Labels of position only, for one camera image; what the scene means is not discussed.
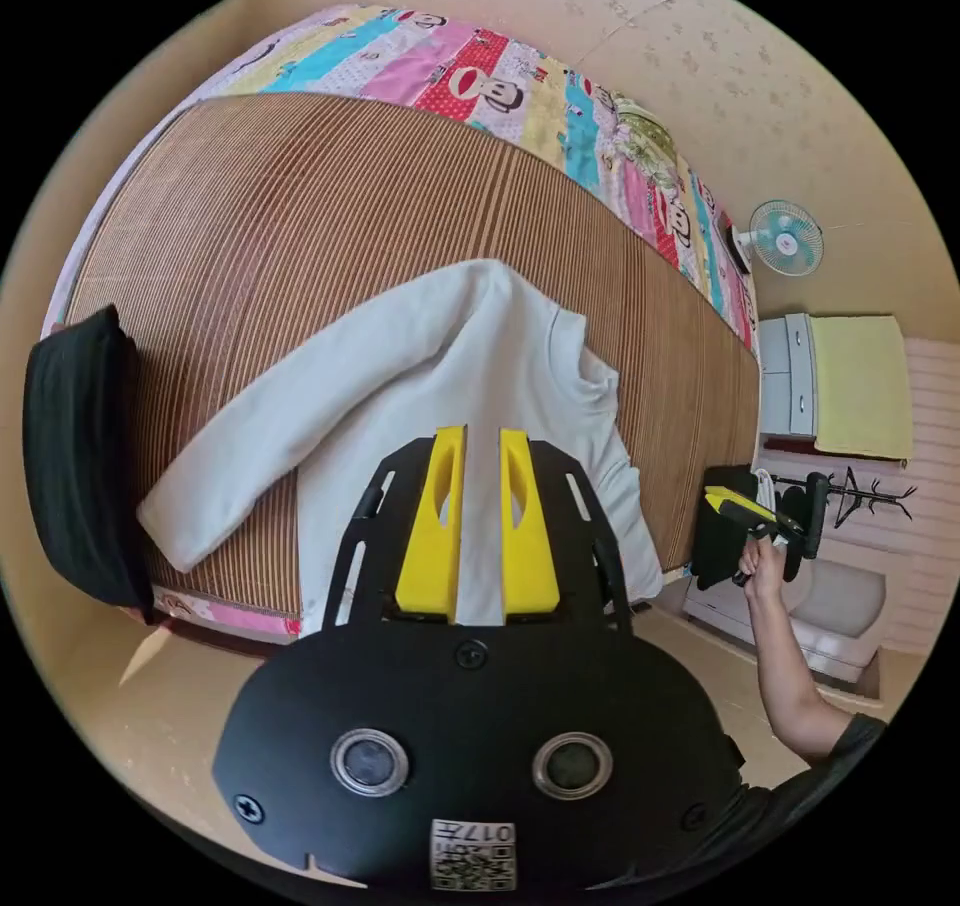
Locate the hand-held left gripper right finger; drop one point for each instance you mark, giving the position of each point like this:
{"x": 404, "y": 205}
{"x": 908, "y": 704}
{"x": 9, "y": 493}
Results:
{"x": 531, "y": 553}

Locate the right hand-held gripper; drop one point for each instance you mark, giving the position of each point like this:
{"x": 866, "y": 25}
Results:
{"x": 784, "y": 529}

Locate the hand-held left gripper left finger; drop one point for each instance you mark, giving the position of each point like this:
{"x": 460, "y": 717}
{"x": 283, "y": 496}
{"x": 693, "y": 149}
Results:
{"x": 427, "y": 546}

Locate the white long sleeve shirt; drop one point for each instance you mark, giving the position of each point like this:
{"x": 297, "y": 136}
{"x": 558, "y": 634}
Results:
{"x": 420, "y": 366}

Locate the person's right forearm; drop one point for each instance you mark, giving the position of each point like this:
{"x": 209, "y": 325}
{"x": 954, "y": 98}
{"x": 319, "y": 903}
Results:
{"x": 795, "y": 681}

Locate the person's right hand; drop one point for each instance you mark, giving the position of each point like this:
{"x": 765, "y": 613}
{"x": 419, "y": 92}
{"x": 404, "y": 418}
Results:
{"x": 763, "y": 568}

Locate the black hanging garment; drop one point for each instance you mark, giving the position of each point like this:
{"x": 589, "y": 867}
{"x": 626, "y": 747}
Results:
{"x": 720, "y": 531}

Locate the black coat rack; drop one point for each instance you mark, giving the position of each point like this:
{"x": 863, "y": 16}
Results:
{"x": 852, "y": 487}

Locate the grey cupboard with yellow towel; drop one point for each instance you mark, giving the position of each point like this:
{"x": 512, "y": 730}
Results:
{"x": 862, "y": 388}

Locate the person's body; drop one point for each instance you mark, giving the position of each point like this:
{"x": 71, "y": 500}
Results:
{"x": 787, "y": 808}

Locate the green floral pillow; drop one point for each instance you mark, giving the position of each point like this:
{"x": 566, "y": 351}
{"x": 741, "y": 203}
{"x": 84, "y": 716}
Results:
{"x": 645, "y": 137}

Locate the bed with woven mat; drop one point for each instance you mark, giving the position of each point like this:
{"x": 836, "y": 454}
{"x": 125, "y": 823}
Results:
{"x": 300, "y": 193}

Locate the teal wall fan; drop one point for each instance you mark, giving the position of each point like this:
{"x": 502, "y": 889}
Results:
{"x": 787, "y": 238}

